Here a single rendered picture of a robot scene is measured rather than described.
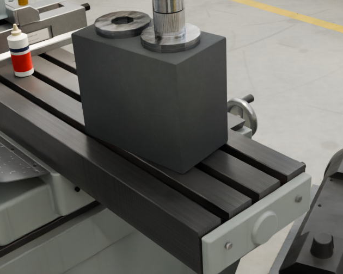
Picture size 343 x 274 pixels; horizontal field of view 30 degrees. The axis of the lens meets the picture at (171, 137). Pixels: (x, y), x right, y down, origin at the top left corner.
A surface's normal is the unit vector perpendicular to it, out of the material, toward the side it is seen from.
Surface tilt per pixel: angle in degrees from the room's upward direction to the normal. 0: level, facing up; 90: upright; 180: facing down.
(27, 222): 90
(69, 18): 90
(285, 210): 90
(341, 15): 0
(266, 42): 0
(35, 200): 90
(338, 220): 0
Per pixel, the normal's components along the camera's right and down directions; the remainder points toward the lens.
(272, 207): 0.66, 0.36
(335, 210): -0.06, -0.86
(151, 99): -0.65, 0.43
